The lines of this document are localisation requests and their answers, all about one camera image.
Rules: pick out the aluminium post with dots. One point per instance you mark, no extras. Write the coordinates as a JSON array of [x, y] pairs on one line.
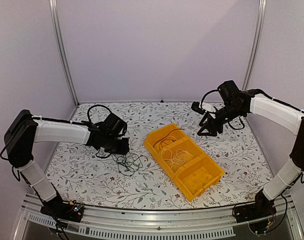
[[53, 7], [262, 4]]

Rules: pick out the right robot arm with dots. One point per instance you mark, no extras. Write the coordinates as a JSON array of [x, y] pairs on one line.
[[227, 102]]

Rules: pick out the yellow three-compartment bin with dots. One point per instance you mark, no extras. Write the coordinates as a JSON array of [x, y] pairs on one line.
[[184, 162]]

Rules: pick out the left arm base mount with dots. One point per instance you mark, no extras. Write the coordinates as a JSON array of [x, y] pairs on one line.
[[59, 209]]

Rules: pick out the floral table cloth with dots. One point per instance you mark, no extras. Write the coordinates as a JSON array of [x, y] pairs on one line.
[[79, 175]]

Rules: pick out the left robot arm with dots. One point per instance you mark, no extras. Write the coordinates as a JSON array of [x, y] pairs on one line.
[[28, 129]]

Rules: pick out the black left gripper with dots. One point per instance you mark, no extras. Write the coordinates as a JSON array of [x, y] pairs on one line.
[[124, 148]]

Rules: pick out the left rear aluminium post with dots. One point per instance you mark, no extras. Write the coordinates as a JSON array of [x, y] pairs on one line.
[[53, 7]]

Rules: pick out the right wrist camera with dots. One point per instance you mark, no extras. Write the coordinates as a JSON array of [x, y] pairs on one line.
[[201, 108]]

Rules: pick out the aluminium front rail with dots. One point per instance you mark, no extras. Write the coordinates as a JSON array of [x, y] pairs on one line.
[[106, 223]]

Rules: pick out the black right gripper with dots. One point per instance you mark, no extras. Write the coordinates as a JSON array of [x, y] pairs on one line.
[[212, 123]]

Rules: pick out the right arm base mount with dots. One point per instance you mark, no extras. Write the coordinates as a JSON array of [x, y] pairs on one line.
[[261, 208]]

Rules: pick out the right rear aluminium post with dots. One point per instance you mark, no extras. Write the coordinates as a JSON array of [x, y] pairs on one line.
[[262, 4]]

